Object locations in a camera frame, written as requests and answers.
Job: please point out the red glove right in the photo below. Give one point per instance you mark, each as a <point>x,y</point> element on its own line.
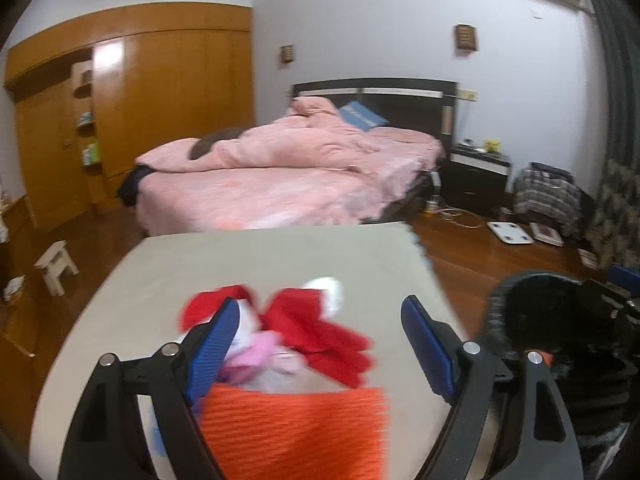
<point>328,348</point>

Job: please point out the blue pillow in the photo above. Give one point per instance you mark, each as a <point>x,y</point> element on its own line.
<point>361,117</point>

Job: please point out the yellow plush toy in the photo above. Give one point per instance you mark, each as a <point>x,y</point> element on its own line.
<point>492,146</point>

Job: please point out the black clothing on bed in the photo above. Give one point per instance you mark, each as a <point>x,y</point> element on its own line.
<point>129,188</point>

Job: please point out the patterned dark curtain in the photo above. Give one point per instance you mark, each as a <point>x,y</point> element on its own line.
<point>614,228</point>

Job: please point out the brown wall lamp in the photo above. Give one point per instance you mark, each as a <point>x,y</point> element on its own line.
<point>287,54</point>
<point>465,38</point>

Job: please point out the left brown wall lamp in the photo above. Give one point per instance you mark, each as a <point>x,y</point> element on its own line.
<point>287,54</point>

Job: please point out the right brown wall lamp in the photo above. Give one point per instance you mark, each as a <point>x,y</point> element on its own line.
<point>465,38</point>

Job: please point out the book on floor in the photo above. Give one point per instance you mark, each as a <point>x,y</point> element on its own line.
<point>546,235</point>

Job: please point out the wooden side desk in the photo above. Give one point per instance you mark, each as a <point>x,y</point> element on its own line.
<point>19,310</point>

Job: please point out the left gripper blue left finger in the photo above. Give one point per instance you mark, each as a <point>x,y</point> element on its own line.
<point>180,375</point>

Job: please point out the red glove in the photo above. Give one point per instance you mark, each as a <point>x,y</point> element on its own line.
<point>328,348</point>
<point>203,305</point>

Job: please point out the pink bed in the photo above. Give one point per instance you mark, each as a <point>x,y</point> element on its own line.
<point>261,198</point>

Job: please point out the red glove left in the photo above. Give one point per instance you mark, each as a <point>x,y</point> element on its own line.
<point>203,305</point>

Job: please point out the dark wooden headboard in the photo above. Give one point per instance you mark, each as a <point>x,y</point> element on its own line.
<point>426,105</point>

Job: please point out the white sock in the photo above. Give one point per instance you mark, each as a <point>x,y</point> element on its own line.
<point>331,295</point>

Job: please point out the pink duvet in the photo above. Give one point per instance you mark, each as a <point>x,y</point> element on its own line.
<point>311,134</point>

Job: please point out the small white stool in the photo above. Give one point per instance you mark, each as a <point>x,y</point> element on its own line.
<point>53,263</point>

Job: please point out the chair with plaid cloth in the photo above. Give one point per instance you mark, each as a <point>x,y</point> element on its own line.
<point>542,192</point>

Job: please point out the dark bedside table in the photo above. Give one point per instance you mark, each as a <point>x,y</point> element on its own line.
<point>475,181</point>

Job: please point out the wooden wardrobe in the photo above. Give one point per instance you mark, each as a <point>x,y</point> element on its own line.
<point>93,93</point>

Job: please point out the orange foam net sleeve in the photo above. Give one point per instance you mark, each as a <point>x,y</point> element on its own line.
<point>332,435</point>

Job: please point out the white bathroom scale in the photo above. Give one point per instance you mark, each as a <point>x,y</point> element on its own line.
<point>510,233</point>

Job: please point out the pink grey sock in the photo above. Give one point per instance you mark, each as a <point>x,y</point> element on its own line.
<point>261,362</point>

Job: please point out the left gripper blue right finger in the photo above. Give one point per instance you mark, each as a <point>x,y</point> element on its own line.
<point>464,374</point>

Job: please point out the black trash bin with bag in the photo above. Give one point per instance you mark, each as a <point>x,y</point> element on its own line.
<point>589,333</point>

